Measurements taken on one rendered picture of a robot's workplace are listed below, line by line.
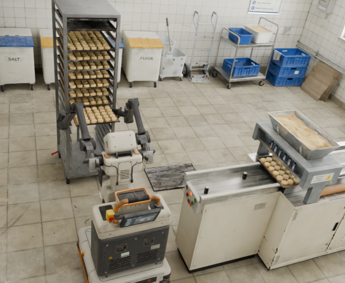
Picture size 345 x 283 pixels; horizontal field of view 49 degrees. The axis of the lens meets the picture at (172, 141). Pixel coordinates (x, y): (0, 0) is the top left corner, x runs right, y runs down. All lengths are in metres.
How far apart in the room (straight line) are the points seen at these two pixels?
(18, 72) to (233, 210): 3.98
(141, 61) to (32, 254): 3.60
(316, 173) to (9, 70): 4.46
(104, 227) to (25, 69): 3.75
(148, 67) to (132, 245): 3.87
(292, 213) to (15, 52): 4.30
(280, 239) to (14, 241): 2.30
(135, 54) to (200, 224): 3.67
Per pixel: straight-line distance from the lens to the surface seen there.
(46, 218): 3.88
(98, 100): 3.76
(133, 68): 6.18
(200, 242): 3.17
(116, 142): 2.75
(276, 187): 3.17
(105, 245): 2.76
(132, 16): 6.58
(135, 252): 2.92
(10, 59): 5.90
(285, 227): 3.27
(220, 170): 3.15
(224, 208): 2.99
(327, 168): 3.05
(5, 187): 4.28
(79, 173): 4.14
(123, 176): 2.83
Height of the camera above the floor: 2.72
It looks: 33 degrees down
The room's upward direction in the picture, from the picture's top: 9 degrees clockwise
